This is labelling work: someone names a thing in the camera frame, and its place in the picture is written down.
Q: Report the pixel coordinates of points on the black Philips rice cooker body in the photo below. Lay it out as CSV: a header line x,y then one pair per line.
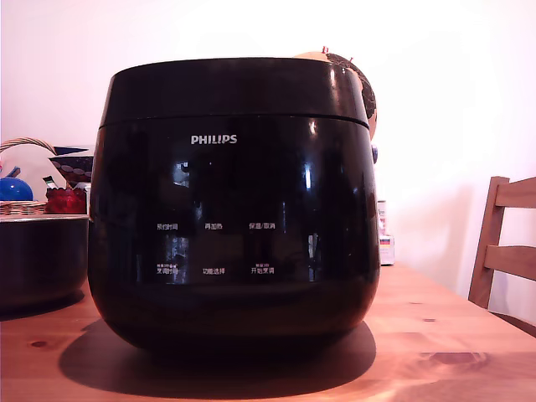
x,y
234,201

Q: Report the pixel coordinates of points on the black rice cooker lid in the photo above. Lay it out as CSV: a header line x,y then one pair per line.
x,y
234,88

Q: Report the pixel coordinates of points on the white printed bottle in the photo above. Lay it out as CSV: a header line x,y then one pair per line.
x,y
382,218

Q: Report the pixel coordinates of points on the small blue round object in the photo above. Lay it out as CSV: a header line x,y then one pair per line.
x,y
375,154

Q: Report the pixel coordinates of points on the white box with striped print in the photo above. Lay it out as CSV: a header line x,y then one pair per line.
x,y
387,251

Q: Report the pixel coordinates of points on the brown globe with dark pattern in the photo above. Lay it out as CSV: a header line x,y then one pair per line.
x,y
369,98

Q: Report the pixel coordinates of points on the blue white patterned bowl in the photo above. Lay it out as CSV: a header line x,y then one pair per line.
x,y
75,167

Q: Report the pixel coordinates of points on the wooden chair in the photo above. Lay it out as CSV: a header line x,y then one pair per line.
x,y
488,251

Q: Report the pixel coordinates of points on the black inner pot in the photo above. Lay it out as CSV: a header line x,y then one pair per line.
x,y
42,259

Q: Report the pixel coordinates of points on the blue ball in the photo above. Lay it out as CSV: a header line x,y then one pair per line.
x,y
14,190

